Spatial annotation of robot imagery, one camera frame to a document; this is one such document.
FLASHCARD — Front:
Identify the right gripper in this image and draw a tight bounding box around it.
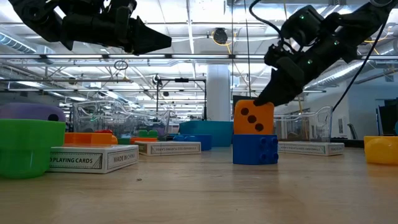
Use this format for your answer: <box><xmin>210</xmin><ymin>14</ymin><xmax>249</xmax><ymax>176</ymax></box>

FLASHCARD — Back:
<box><xmin>252</xmin><ymin>29</ymin><xmax>361</xmax><ymax>108</ymax></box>

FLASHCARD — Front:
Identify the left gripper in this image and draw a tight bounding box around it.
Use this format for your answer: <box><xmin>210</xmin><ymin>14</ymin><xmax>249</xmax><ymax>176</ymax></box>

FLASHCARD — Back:
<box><xmin>60</xmin><ymin>0</ymin><xmax>173</xmax><ymax>57</ymax></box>

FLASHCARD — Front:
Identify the orange foam die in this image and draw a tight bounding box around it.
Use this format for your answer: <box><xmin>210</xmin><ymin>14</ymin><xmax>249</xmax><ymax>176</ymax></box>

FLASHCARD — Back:
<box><xmin>233</xmin><ymin>99</ymin><xmax>275</xmax><ymax>136</ymax></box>

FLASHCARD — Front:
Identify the playing card box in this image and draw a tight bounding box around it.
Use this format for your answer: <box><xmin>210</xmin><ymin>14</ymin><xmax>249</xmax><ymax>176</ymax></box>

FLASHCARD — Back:
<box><xmin>48</xmin><ymin>143</ymin><xmax>140</xmax><ymax>174</ymax></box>
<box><xmin>134</xmin><ymin>141</ymin><xmax>202</xmax><ymax>157</ymax></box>
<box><xmin>277</xmin><ymin>141</ymin><xmax>345</xmax><ymax>157</ymax></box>

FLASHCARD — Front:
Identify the bright green toy block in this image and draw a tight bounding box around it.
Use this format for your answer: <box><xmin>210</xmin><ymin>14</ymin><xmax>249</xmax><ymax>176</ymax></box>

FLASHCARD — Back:
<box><xmin>137</xmin><ymin>129</ymin><xmax>159</xmax><ymax>139</ymax></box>

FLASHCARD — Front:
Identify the orange toy block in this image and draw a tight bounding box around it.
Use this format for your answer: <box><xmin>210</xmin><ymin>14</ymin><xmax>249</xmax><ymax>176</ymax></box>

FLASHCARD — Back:
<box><xmin>64</xmin><ymin>132</ymin><xmax>119</xmax><ymax>146</ymax></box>

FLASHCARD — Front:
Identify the clear plastic bin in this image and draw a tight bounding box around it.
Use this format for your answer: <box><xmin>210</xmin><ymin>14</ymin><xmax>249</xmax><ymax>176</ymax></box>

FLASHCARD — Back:
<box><xmin>72</xmin><ymin>100</ymin><xmax>171</xmax><ymax>140</ymax></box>
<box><xmin>273</xmin><ymin>105</ymin><xmax>333</xmax><ymax>144</ymax></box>

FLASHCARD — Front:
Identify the black monitor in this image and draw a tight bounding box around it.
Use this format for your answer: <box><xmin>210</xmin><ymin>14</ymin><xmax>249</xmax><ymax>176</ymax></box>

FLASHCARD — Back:
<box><xmin>377</xmin><ymin>98</ymin><xmax>398</xmax><ymax>136</ymax></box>
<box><xmin>232</xmin><ymin>95</ymin><xmax>261</xmax><ymax>102</ymax></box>

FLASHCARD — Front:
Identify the black gantry stand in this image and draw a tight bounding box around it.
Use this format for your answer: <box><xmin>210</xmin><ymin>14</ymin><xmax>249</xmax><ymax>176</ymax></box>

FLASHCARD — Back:
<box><xmin>156</xmin><ymin>78</ymin><xmax>208</xmax><ymax>121</ymax></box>

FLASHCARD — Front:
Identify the white pillar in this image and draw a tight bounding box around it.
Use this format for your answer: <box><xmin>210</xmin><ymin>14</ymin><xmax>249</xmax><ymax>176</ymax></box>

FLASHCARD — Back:
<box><xmin>206</xmin><ymin>64</ymin><xmax>233</xmax><ymax>122</ymax></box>

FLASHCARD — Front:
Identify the teal plastic bin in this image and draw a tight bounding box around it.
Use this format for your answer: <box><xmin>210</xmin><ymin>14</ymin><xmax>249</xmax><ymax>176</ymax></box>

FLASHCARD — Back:
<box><xmin>178</xmin><ymin>120</ymin><xmax>234</xmax><ymax>148</ymax></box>

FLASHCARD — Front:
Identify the orange flat toy brick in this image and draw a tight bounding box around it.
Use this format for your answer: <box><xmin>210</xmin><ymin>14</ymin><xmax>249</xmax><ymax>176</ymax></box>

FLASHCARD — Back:
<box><xmin>129</xmin><ymin>137</ymin><xmax>159</xmax><ymax>144</ymax></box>

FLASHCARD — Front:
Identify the large blue toy block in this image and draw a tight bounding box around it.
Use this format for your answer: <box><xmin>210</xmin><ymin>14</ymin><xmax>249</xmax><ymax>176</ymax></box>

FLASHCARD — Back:
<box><xmin>172</xmin><ymin>134</ymin><xmax>213</xmax><ymax>152</ymax></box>

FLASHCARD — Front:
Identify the yellow toy block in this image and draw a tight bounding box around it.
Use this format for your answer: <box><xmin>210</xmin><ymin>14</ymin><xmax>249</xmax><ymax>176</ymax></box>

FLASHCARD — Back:
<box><xmin>363</xmin><ymin>135</ymin><xmax>398</xmax><ymax>166</ymax></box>

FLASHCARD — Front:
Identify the purple foam die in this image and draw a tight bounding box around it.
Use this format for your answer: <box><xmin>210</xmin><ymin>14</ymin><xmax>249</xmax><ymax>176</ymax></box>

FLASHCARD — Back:
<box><xmin>0</xmin><ymin>102</ymin><xmax>67</xmax><ymax>123</ymax></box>

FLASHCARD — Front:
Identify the green two-stud toy brick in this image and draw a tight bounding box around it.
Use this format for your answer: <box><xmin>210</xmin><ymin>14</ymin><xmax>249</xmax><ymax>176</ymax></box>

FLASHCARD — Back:
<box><xmin>0</xmin><ymin>119</ymin><xmax>67</xmax><ymax>180</ymax></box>

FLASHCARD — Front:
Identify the silver air duct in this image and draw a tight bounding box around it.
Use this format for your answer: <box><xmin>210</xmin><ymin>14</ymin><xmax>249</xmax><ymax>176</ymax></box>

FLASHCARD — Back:
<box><xmin>304</xmin><ymin>60</ymin><xmax>398</xmax><ymax>91</ymax></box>

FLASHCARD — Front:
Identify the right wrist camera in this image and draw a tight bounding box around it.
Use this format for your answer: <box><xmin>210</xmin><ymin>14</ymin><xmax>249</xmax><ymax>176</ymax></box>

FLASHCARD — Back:
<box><xmin>280</xmin><ymin>4</ymin><xmax>326</xmax><ymax>43</ymax></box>

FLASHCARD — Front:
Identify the black hanging cable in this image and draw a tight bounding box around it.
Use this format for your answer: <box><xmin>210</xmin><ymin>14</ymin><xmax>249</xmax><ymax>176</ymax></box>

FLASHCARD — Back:
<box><xmin>331</xmin><ymin>12</ymin><xmax>389</xmax><ymax>112</ymax></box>

